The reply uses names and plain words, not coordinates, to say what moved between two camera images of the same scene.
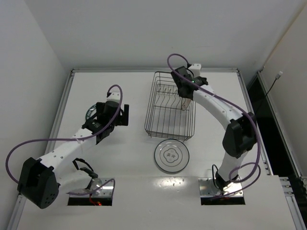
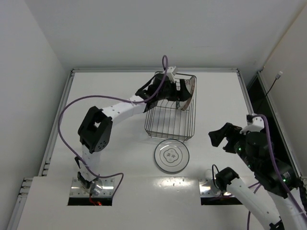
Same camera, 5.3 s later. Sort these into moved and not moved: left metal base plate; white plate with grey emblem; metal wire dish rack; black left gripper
Moved: black left gripper
Not moved: white plate with grey emblem; left metal base plate; metal wire dish rack
